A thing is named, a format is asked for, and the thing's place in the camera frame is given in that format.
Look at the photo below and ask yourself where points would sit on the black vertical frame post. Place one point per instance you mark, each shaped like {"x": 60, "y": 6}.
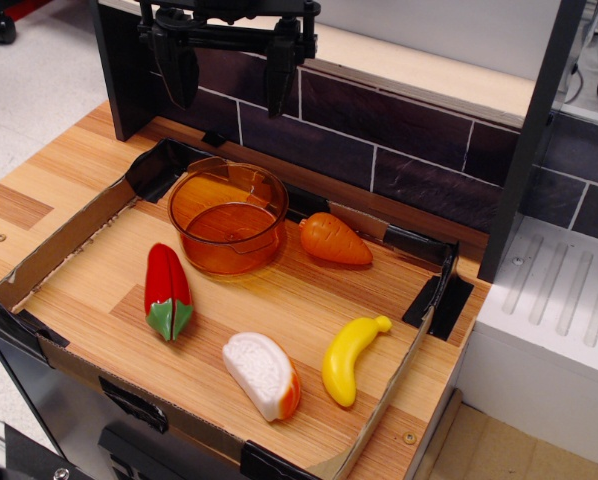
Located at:
{"x": 531, "y": 143}

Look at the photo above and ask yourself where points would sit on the yellow toy banana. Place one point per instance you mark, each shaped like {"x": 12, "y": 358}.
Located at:
{"x": 339, "y": 360}

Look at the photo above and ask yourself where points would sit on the white orange toy sushi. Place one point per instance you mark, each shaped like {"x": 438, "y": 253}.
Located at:
{"x": 265, "y": 373}

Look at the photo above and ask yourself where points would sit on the black chair caster wheel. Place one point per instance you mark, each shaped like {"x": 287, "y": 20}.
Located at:
{"x": 8, "y": 31}

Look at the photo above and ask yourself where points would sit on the white dish drainer sink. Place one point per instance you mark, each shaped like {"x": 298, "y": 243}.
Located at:
{"x": 532, "y": 358}

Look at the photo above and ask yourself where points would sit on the orange toy carrot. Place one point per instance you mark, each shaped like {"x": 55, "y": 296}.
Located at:
{"x": 326, "y": 237}

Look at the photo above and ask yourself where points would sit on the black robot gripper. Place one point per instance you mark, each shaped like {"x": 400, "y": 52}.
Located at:
{"x": 279, "y": 29}

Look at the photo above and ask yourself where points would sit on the cardboard fence with black tape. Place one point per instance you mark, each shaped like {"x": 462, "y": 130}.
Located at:
{"x": 77, "y": 222}

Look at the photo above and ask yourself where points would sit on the transparent orange plastic pot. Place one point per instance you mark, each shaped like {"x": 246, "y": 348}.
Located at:
{"x": 230, "y": 216}

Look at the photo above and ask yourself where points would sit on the red toy pepper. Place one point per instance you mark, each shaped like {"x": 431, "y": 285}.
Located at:
{"x": 168, "y": 302}

